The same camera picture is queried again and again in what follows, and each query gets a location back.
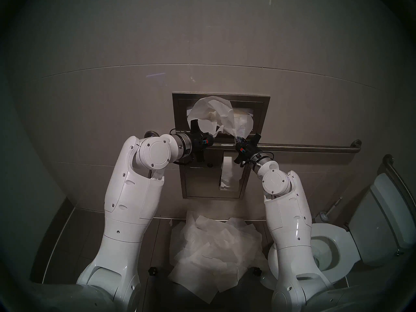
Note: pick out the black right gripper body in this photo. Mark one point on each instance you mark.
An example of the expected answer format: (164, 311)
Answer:
(245, 152)

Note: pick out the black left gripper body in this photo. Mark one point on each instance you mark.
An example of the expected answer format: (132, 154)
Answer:
(200, 147)

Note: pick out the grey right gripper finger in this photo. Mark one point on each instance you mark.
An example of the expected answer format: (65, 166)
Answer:
(240, 142)
(243, 138)

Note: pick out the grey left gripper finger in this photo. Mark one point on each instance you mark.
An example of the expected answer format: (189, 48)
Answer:
(213, 136)
(218, 130)

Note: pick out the white paper seat cover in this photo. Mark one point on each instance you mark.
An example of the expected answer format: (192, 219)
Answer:
(211, 113)

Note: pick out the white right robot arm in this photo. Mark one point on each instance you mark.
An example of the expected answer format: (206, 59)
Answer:
(292, 223)

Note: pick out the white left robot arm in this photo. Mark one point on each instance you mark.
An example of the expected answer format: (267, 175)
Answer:
(133, 210)

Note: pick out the large toilet paper roll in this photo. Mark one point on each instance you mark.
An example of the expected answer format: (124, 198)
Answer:
(229, 171)

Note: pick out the white toilet brush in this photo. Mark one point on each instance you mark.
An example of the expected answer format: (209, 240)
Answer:
(323, 215)

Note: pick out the pile of paper seat covers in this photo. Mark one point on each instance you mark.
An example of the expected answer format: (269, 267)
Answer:
(214, 249)

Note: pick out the white toilet seat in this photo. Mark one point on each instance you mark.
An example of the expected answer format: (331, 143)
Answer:
(344, 240)

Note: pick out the white toilet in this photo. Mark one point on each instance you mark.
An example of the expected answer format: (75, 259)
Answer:
(383, 217)

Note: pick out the long steel grab bar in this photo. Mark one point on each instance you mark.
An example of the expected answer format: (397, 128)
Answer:
(308, 148)

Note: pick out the black star knob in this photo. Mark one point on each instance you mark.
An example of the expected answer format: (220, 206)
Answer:
(152, 271)
(257, 271)

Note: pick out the short steel grab bar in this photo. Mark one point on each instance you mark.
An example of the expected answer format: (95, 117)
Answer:
(399, 181)

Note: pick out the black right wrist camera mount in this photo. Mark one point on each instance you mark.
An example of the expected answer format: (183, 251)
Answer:
(258, 136)

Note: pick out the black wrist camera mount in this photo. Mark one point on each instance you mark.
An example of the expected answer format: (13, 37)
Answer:
(195, 126)
(258, 136)

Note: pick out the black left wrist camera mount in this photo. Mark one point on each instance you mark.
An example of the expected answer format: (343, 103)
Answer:
(195, 126)

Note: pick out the stainless steel wall dispenser panel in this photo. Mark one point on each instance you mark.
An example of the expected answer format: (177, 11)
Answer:
(201, 181)

